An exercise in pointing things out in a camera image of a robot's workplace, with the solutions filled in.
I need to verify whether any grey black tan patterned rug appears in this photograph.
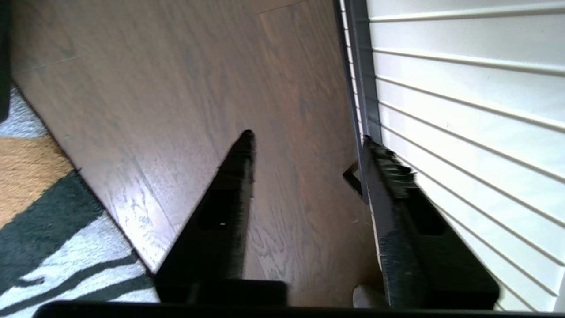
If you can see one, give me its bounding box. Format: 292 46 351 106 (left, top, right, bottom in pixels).
0 86 160 318

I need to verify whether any grey fuzzy slipper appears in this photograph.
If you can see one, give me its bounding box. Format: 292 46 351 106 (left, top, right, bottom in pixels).
352 284 390 309

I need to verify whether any cream drawer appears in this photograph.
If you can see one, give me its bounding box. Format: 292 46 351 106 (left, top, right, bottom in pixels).
338 0 565 312

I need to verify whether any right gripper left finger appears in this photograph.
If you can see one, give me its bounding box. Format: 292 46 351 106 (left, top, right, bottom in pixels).
154 129 288 306

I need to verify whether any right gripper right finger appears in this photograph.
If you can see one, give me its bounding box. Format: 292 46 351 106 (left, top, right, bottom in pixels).
359 134 501 310

